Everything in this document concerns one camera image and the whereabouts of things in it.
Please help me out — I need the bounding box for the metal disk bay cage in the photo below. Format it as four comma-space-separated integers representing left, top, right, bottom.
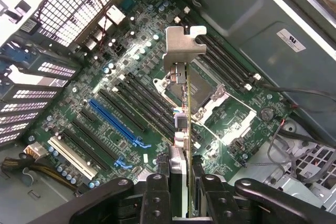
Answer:
258, 119, 336, 210

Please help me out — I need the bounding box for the green motherboard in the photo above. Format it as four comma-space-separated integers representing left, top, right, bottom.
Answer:
23, 0, 293, 196

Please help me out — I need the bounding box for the long black expansion slot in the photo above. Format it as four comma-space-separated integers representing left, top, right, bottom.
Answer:
61, 129, 110, 171
97, 89, 147, 133
71, 119, 133, 169

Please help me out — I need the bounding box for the blue expansion slot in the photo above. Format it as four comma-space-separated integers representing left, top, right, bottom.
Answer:
88, 99, 152, 148

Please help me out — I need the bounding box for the white expansion slot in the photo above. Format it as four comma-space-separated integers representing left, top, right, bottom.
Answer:
47, 136, 98, 180

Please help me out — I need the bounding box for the RAM slot with white latches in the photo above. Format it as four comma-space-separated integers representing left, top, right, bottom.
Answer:
111, 86, 175, 147
118, 74, 176, 133
173, 16, 253, 91
183, 6, 262, 81

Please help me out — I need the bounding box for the metal socket cover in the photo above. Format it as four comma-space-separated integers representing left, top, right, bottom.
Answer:
195, 94, 259, 147

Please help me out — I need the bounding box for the silver coin cell battery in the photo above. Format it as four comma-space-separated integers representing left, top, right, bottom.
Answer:
259, 106, 275, 122

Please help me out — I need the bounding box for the short black expansion slot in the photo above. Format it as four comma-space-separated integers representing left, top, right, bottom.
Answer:
79, 109, 95, 124

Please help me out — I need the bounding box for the CPU socket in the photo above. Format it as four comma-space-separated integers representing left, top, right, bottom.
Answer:
152, 61, 228, 125

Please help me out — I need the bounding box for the black open PC case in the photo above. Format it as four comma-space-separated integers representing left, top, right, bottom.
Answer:
0, 0, 336, 224

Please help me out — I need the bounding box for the yellow black power cable bundle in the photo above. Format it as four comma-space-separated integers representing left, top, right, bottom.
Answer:
0, 141, 82, 197

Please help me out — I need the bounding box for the black looped cable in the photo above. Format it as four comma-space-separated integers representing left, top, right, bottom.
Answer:
258, 81, 336, 104

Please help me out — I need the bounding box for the red black fan wire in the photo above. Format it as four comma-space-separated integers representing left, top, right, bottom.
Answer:
33, 0, 112, 51

